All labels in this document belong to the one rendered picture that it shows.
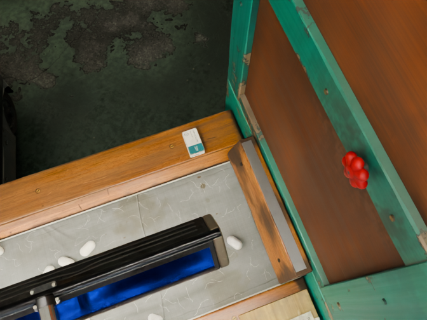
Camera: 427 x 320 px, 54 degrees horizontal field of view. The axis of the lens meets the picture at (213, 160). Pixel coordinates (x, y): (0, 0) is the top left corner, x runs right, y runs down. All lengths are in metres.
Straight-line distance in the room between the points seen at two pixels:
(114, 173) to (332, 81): 0.61
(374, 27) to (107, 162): 0.71
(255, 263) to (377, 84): 0.59
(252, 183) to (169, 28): 1.37
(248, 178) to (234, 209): 0.11
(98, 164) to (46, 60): 1.21
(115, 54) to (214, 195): 1.24
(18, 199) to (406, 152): 0.82
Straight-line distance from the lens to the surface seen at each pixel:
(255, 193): 0.87
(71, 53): 2.13
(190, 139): 0.97
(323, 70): 0.51
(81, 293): 0.60
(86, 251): 0.96
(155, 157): 0.98
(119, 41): 2.11
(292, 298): 0.91
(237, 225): 0.95
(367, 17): 0.43
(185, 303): 0.93
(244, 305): 0.91
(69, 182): 1.00
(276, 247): 0.85
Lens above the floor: 1.67
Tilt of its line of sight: 70 degrees down
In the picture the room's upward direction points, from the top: 2 degrees clockwise
